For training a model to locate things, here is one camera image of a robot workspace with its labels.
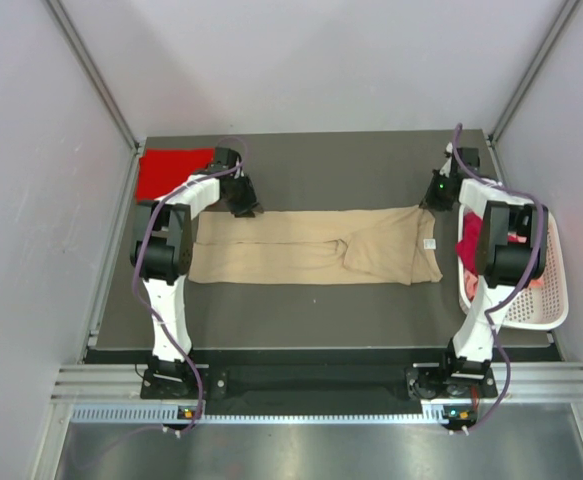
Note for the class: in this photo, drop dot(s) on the white plastic laundry basket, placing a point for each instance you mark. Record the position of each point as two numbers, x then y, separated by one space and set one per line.
544 307

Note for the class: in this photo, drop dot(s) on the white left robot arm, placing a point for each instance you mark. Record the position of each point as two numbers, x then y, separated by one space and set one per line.
161 254

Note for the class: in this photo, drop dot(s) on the pink t shirt in basket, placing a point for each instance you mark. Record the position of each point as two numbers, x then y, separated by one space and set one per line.
471 285

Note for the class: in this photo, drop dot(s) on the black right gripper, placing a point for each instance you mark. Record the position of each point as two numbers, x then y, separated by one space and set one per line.
429 202

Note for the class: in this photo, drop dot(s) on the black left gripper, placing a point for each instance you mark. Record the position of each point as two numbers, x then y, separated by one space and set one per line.
241 210

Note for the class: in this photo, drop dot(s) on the aluminium frame rail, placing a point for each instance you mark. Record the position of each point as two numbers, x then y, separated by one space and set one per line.
529 382

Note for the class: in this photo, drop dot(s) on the folded red t shirt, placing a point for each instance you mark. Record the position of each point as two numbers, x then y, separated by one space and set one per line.
161 171

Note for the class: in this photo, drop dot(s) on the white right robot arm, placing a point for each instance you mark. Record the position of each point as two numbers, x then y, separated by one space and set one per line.
510 253

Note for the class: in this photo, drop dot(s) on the beige t shirt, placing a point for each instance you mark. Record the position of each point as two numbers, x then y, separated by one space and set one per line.
316 248

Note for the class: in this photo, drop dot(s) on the aluminium corner post left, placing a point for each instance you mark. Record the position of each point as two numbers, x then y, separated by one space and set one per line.
79 49

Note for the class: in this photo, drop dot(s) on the aluminium corner post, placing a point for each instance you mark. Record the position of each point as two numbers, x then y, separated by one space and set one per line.
541 54
79 49

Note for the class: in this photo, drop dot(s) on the crimson t shirt in basket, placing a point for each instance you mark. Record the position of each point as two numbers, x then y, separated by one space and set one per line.
473 223

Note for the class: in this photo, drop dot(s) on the aluminium corner post right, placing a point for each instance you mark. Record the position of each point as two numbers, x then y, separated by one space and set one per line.
541 54

